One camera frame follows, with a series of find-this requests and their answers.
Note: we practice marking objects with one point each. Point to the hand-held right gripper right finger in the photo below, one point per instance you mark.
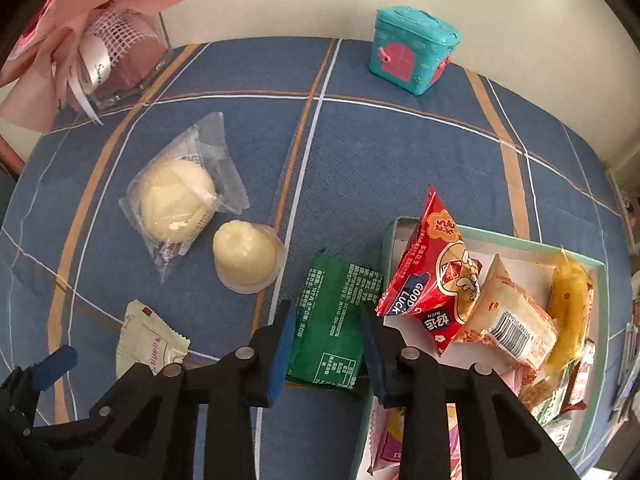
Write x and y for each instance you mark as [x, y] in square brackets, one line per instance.
[377, 357]

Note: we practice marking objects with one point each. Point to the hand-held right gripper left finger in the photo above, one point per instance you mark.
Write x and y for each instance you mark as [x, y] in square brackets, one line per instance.
[280, 352]

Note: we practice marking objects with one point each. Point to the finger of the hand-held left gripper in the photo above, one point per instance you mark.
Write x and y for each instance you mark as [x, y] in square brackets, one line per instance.
[55, 362]

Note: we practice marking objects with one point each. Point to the green snack packet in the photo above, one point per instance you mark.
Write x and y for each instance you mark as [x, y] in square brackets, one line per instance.
[330, 330]

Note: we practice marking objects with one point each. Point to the pink snack packet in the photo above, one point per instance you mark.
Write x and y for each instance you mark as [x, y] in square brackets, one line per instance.
[387, 435]

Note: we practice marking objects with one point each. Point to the cream snack packet with barcode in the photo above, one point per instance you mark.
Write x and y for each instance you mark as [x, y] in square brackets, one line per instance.
[505, 320]

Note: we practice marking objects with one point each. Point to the green-edged white box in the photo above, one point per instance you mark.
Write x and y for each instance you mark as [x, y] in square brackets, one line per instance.
[500, 250]

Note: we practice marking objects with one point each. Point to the white snack packet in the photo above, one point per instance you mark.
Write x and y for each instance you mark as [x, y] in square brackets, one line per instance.
[145, 345]

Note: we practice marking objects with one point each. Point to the red cartoon snack packet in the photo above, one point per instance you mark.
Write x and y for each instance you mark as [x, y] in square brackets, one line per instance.
[430, 270]

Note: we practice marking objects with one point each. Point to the white jelly cup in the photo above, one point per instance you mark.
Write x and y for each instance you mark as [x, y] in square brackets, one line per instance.
[245, 255]

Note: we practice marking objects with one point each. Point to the clear green-edged cookie packet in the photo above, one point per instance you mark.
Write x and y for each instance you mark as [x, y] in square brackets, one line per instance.
[550, 407]

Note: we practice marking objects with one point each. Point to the clear packet with white bun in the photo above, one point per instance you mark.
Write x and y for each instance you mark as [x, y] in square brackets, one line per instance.
[170, 200]

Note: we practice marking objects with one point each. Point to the blue plaid tablecloth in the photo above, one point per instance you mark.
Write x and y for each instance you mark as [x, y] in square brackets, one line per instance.
[375, 160]

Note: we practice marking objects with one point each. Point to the yellow snack packet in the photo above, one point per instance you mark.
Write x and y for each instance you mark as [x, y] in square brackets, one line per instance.
[570, 300]

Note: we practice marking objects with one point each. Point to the dark red snack packet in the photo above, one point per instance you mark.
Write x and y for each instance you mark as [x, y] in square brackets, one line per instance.
[580, 380]

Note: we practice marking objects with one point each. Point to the brown wooden furniture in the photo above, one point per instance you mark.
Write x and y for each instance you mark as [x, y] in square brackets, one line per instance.
[7, 157]

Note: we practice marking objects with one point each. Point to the teal toy box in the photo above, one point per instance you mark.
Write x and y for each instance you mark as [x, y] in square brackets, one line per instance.
[400, 55]

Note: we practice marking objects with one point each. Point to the glass vase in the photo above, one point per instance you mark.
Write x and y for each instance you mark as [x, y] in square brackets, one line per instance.
[135, 65]

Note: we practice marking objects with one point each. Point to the pink bow gift box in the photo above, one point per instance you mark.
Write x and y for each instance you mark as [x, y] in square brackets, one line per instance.
[75, 15]

